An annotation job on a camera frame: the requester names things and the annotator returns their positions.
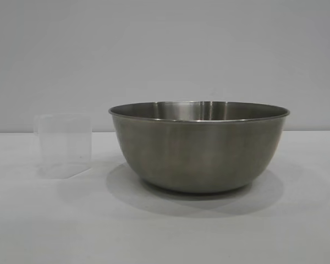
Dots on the stainless steel mixing bowl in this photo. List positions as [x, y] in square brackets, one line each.
[200, 151]

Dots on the clear plastic measuring cup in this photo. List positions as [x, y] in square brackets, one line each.
[63, 143]

